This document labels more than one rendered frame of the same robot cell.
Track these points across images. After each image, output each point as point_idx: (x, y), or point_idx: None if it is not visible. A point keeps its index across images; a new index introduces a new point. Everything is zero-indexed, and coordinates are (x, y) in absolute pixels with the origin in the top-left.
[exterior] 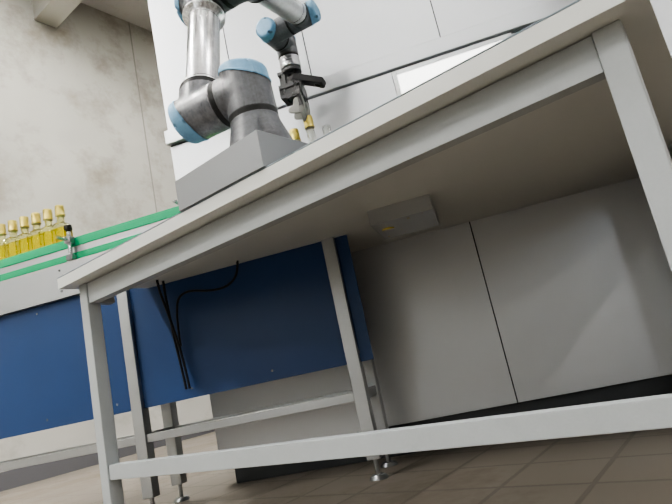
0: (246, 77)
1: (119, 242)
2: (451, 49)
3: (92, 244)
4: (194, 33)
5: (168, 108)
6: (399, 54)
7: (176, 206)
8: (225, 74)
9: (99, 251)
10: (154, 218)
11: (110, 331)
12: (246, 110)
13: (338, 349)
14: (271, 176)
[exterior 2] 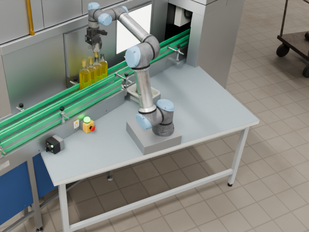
0: (173, 112)
1: (26, 139)
2: (135, 5)
3: (10, 145)
4: (148, 84)
5: (146, 123)
6: (119, 6)
7: (56, 114)
8: (168, 112)
9: (15, 147)
10: (45, 123)
11: (21, 179)
12: (171, 123)
13: None
14: (181, 146)
